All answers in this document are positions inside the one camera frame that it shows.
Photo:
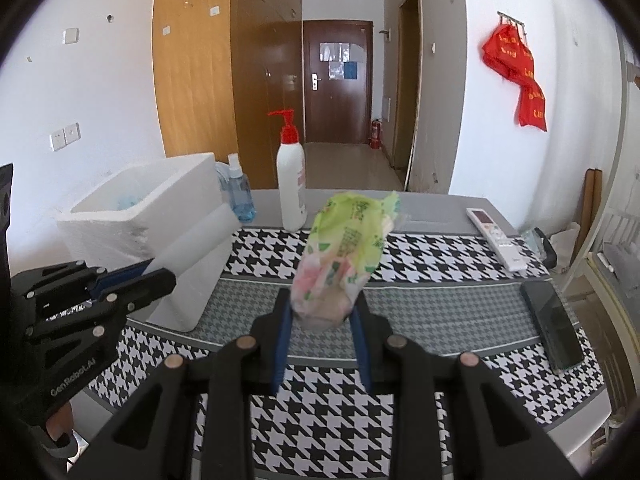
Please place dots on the person's left hand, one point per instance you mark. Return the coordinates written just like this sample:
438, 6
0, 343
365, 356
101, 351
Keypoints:
59, 422

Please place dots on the red fire extinguisher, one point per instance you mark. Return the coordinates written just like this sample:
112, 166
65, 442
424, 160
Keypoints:
375, 135

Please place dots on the white wall switch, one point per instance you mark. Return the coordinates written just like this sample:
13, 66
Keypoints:
71, 35

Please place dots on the dark brown entrance door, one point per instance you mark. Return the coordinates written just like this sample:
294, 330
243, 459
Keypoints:
340, 110

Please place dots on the blue door notice sheet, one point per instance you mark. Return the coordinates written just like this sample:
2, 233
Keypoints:
351, 70

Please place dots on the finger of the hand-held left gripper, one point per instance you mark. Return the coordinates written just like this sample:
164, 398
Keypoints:
145, 282
125, 272

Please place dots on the white red pump bottle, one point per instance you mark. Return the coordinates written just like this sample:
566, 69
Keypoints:
291, 185

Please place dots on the black phone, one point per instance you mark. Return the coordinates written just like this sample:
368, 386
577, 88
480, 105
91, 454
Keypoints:
552, 325

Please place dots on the grey black pouch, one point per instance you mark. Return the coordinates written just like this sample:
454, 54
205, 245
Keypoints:
542, 247

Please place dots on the leaning wooden boards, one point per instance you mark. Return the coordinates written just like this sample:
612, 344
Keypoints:
592, 210

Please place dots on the white remote control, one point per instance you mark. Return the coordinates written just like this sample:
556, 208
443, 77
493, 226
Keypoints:
495, 237

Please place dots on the metal wall hook rack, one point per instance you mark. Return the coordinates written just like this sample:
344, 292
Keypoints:
511, 17

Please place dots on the white wall socket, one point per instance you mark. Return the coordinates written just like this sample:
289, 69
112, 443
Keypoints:
57, 141
73, 133

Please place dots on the white plastic bag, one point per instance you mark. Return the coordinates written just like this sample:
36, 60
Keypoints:
565, 245

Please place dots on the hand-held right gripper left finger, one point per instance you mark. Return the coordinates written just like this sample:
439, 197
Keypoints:
280, 340

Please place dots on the grey bedding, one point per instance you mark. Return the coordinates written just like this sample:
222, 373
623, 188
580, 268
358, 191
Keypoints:
620, 260

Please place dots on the white foam box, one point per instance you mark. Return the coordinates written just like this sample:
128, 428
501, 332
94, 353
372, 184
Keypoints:
125, 220

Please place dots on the grey metal bunk bed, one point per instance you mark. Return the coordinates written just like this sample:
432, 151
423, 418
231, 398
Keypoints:
621, 110

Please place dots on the houndstooth tablecloth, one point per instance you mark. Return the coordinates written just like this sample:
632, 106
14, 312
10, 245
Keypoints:
440, 260

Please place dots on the translucent white tube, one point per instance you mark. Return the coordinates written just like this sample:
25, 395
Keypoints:
195, 270

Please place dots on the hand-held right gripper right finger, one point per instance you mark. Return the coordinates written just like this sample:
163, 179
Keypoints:
360, 345

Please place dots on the blue spray bottle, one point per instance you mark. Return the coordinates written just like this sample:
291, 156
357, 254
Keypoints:
240, 200

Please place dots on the green floral tissue pack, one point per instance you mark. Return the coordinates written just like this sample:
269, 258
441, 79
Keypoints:
345, 250

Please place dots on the red printed bag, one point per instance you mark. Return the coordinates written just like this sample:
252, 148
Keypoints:
510, 55
532, 107

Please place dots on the grey door notice sheet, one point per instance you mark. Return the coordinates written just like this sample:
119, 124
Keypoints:
334, 51

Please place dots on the wooden wardrobe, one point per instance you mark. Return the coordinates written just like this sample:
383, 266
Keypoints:
195, 85

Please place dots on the wooden side door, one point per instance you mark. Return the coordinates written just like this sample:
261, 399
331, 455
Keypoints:
406, 85

